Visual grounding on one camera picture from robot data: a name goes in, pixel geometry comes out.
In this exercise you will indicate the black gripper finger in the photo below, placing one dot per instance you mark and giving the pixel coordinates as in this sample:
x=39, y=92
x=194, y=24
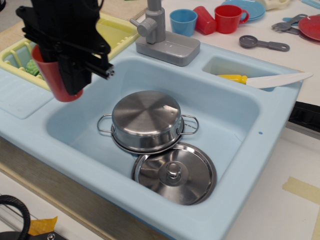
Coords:
x=49, y=53
x=74, y=74

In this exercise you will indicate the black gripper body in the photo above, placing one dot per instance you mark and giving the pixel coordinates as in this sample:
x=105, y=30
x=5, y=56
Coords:
x=72, y=25

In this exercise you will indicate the red plastic tumbler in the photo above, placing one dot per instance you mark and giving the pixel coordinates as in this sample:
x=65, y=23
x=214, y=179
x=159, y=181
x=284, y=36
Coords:
x=50, y=73

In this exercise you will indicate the blue plastic cup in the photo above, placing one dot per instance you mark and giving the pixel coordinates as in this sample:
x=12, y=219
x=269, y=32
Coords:
x=183, y=21

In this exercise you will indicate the light blue toy sink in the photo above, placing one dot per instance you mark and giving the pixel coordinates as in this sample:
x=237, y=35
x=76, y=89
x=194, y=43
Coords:
x=239, y=127

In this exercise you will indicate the green toy cabbage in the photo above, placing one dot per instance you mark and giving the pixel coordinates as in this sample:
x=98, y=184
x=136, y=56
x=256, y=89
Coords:
x=32, y=68

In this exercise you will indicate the yellow dish rack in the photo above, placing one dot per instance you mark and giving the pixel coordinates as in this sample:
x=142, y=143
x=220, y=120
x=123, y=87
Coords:
x=118, y=33

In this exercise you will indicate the steel pot upside down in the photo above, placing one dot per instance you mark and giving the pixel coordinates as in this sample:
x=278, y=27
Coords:
x=147, y=122

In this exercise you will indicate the grey toy faucet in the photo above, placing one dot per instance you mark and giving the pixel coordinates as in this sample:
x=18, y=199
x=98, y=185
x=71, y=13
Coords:
x=156, y=42

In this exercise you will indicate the red tumbler lying down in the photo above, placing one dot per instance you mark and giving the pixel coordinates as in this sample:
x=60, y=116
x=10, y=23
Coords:
x=205, y=23

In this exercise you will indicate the steel pot lid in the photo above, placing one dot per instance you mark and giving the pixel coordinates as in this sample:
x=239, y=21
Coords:
x=183, y=174

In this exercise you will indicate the yellow tape piece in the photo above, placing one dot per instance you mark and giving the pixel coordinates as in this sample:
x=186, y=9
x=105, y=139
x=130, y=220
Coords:
x=42, y=226

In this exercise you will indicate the grey toy spoon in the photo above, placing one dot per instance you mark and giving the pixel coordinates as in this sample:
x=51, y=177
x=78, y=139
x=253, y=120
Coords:
x=249, y=41

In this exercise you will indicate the white yellow toy knife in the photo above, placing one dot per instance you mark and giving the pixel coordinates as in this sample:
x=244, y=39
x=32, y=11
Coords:
x=271, y=81

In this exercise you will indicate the blue plastic plate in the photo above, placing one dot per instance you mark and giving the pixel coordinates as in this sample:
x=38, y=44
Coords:
x=255, y=9

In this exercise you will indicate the grey toy fork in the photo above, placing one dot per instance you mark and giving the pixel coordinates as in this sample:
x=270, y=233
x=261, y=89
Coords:
x=285, y=27

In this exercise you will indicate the blue toy utensil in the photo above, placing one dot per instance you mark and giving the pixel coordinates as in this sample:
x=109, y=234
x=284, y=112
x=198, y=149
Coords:
x=288, y=19

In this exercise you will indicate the grey toy knife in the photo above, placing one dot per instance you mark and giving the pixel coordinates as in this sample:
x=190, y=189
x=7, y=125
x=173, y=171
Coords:
x=297, y=18

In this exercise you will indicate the red plastic plate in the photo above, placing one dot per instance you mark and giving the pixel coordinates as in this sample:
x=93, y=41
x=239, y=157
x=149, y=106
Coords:
x=310, y=26

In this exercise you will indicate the beige masking tape strip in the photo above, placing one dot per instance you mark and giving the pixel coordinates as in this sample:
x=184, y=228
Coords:
x=302, y=189

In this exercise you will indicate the red mug with handle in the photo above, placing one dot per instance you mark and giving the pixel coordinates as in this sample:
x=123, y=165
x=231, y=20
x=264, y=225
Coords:
x=229, y=17

